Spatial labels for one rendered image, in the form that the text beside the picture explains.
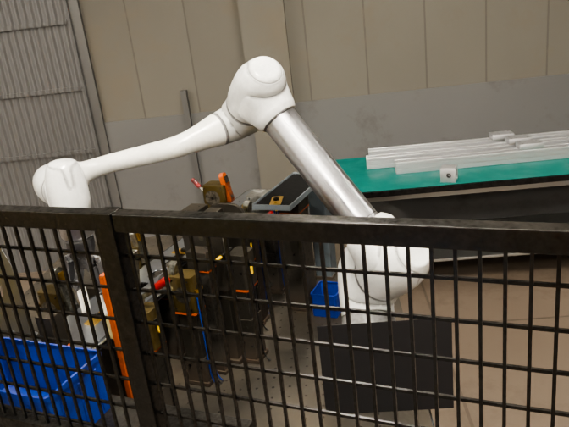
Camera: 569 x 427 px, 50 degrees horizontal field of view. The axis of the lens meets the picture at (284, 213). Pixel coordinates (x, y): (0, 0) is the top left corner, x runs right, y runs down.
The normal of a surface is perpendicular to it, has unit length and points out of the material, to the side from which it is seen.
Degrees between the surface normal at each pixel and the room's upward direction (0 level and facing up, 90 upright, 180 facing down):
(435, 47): 90
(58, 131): 90
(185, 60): 90
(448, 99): 90
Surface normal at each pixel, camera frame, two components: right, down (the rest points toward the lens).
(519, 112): -0.05, 0.34
